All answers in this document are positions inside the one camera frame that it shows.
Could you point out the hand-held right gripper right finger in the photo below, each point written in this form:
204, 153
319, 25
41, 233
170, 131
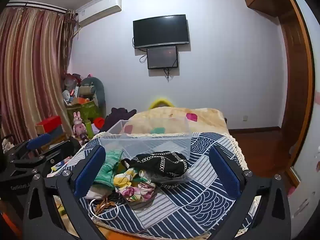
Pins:
225, 172

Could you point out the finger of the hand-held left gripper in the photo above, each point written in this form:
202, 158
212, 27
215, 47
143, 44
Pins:
57, 155
37, 142

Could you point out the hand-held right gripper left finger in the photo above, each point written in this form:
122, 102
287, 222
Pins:
90, 171

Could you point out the green and yellow sponge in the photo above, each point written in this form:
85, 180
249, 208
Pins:
108, 167

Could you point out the floral hair scrunchie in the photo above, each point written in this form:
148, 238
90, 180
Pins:
132, 188

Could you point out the black patterned hair scrunchie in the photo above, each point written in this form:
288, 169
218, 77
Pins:
160, 165

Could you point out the clear plastic storage box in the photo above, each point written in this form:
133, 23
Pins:
150, 145

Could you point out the red box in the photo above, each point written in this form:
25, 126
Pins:
48, 124

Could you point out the pink rabbit toy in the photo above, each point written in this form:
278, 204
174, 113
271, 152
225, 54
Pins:
79, 126

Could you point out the green bottle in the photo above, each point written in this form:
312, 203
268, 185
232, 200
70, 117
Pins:
89, 128

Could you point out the blue white patterned cloth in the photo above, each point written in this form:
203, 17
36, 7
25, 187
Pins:
195, 205

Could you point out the red cloth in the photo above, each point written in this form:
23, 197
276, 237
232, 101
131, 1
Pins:
100, 123

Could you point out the green cardboard box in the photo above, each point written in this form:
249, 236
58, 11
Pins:
86, 111

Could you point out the dark purple garment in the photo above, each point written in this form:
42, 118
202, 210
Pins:
117, 116

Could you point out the pile of toys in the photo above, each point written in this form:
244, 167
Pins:
71, 87

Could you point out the striped red gold curtain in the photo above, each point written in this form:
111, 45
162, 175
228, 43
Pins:
27, 67

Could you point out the beige patchwork blanket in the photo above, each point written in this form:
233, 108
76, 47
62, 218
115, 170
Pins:
162, 118

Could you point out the yellow curved cushion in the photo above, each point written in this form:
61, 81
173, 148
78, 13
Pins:
160, 102

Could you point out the brown wooden wardrobe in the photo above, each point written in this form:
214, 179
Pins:
297, 67

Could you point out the curtain rod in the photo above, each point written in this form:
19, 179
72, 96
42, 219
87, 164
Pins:
37, 5

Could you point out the white air conditioner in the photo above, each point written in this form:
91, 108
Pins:
100, 11

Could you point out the white wall socket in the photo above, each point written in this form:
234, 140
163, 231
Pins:
246, 118

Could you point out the small black wall monitor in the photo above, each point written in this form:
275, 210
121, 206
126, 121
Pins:
162, 57

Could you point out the black wall television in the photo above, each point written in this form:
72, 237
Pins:
161, 31

